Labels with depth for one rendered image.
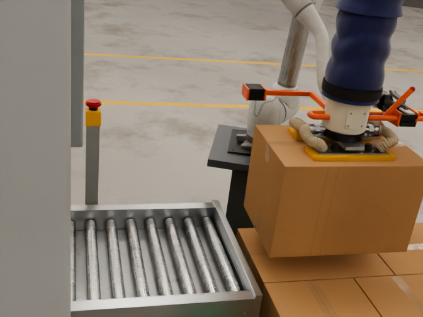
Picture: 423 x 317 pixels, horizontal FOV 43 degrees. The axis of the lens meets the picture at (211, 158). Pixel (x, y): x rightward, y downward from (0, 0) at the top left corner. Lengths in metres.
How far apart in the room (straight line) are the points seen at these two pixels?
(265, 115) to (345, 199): 0.79
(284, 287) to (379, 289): 0.40
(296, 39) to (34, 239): 2.13
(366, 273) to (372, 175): 0.50
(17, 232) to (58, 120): 0.19
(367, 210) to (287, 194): 0.35
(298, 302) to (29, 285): 1.41
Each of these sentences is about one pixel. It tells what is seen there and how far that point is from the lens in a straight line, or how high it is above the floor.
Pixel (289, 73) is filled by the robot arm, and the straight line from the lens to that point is 2.84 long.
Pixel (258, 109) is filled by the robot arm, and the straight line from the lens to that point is 2.72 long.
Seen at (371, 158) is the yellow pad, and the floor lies 1.08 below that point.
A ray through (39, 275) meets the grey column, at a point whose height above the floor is 1.33.
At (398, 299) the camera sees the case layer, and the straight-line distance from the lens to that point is 2.33.
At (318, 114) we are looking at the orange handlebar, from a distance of 2.09.
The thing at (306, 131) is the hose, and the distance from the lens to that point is 2.04.
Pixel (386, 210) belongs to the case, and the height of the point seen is 0.88.
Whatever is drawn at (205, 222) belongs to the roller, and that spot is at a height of 0.54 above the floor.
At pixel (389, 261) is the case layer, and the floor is 0.54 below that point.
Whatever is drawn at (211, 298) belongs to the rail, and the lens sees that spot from 2.00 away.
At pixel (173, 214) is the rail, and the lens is 2.51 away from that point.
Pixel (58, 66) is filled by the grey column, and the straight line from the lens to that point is 0.73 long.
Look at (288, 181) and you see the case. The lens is 1.97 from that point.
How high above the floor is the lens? 1.86
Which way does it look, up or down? 25 degrees down
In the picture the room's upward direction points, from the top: 7 degrees clockwise
